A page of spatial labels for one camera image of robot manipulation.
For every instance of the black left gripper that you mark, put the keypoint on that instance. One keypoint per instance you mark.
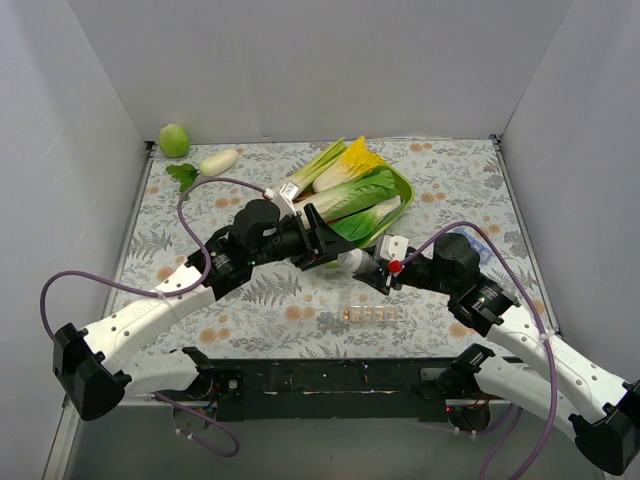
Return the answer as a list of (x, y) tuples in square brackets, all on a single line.
[(310, 240)]

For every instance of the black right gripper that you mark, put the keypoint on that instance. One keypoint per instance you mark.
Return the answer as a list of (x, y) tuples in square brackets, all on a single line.
[(388, 279)]

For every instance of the white pill bottle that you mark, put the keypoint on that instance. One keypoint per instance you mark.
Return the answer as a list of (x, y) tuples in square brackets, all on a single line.
[(358, 262)]

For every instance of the clear weekly pill organizer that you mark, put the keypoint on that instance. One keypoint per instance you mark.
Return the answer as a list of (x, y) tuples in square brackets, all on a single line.
[(367, 314)]

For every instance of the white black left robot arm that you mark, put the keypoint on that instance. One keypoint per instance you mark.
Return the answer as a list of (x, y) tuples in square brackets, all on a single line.
[(94, 364)]

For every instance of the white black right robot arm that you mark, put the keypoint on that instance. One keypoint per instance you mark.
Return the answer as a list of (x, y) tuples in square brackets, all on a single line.
[(597, 409)]

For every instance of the green bok choy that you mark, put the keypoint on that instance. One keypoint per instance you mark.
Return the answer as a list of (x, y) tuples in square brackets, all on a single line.
[(360, 226)]

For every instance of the green leek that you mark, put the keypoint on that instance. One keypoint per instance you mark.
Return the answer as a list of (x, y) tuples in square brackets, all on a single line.
[(305, 176)]

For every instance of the green napa cabbage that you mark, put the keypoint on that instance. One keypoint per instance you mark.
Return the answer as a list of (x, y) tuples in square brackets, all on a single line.
[(352, 196)]

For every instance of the yellow napa cabbage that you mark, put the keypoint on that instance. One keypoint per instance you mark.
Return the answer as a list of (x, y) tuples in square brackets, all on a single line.
[(357, 160)]

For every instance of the lime green vegetable tray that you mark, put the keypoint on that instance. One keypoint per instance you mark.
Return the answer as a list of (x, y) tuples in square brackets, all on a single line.
[(376, 234)]

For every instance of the blue pill organizer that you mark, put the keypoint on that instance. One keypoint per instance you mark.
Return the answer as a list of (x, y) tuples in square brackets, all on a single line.
[(484, 251)]

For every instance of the floral patterned table mat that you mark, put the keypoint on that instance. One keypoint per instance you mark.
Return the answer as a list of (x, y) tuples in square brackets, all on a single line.
[(283, 312)]

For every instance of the white radish with leaves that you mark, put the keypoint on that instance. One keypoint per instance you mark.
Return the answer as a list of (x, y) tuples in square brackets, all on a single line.
[(187, 174)]

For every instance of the green round cabbage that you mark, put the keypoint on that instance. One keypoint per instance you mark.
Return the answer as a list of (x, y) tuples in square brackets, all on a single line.
[(174, 141)]

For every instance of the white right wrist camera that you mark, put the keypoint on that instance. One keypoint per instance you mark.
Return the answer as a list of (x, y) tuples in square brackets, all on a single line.
[(390, 251)]

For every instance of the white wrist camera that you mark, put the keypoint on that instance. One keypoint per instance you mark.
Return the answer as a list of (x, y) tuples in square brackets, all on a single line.
[(283, 198), (390, 251)]

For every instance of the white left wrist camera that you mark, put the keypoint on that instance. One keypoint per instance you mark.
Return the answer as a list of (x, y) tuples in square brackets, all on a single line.
[(283, 198)]

